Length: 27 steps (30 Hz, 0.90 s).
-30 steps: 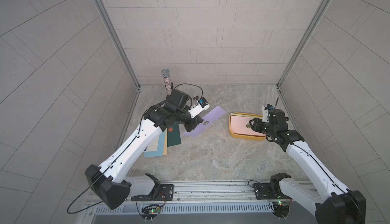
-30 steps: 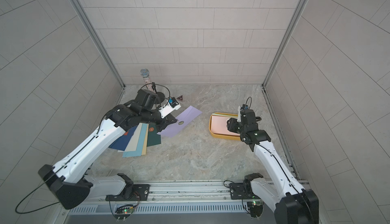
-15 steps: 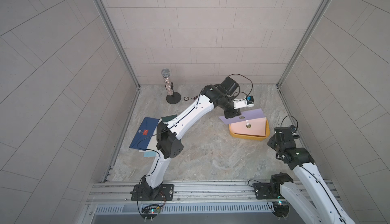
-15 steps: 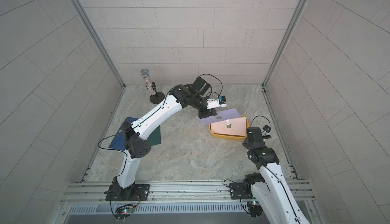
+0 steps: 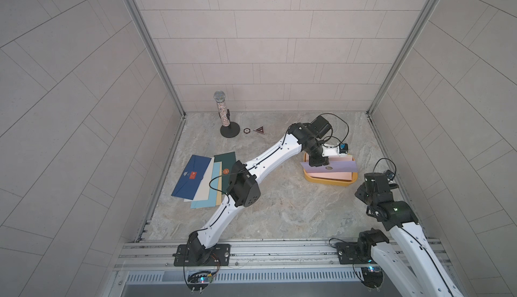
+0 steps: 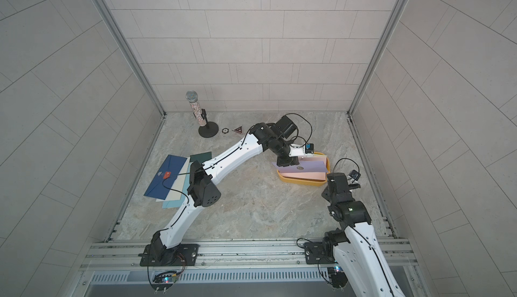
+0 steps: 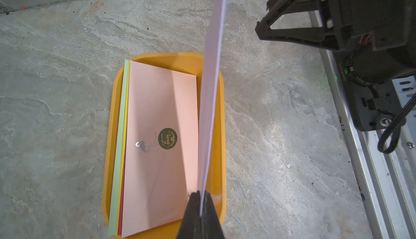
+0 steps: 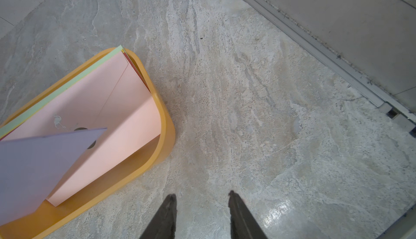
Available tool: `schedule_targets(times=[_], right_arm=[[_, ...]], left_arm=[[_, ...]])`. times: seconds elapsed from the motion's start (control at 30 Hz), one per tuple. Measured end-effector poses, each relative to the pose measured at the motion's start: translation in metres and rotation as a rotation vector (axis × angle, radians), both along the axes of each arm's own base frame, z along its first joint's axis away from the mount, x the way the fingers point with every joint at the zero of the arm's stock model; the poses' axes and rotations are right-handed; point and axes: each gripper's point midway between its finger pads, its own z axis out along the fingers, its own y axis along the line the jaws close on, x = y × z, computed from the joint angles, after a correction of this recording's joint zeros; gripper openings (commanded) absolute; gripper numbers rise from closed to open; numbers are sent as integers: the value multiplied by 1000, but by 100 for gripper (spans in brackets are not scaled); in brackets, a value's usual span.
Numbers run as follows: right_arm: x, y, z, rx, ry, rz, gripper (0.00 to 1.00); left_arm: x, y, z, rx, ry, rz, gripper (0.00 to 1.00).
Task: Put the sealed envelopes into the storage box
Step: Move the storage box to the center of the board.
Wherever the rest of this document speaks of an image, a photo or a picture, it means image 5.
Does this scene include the yellow plastic storage box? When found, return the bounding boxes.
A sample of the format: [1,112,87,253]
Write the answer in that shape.
[302,154,358,187]

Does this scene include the black right camera cable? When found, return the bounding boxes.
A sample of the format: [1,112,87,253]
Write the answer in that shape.
[372,157,399,181]

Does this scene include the rhinestone microphone on black stand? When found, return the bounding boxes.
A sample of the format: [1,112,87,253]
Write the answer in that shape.
[214,91,240,138]

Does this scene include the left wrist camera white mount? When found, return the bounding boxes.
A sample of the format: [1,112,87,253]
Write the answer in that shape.
[323,143,349,158]

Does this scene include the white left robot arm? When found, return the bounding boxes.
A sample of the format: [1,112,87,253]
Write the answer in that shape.
[187,116,339,265]

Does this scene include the cream white envelope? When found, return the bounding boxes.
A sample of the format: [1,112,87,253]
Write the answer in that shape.
[184,158,214,202]

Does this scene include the black left camera cable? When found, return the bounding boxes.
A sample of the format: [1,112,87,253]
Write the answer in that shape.
[318,112,351,148]

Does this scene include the light blue envelope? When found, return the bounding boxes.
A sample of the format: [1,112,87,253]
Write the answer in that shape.
[191,162,218,209]

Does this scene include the left green circuit board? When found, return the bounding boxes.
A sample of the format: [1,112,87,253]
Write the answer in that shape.
[186,271,216,294]

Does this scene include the pink envelope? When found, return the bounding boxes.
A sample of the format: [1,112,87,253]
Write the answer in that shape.
[308,172,354,181]

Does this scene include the black camera cable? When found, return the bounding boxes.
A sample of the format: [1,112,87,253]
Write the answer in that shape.
[372,157,399,181]
[318,112,351,148]

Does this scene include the navy blue envelope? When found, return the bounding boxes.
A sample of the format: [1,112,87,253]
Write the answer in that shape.
[171,155,211,201]

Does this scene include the beige tan envelope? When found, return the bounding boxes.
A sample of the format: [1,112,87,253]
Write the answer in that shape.
[215,162,223,206]

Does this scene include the dark green envelope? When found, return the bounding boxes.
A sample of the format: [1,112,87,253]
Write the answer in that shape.
[214,151,236,193]

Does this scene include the metal base rail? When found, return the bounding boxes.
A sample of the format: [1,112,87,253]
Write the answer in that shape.
[114,239,379,284]

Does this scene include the green circuit board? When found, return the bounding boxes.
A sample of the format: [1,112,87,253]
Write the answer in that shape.
[360,266,384,290]
[186,271,216,294]

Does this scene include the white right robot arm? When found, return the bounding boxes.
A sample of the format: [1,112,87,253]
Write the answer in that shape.
[355,172,463,296]

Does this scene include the right green circuit board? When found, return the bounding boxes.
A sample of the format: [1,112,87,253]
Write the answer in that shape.
[360,266,384,290]

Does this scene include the lavender purple envelope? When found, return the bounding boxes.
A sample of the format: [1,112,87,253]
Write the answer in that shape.
[301,156,358,173]

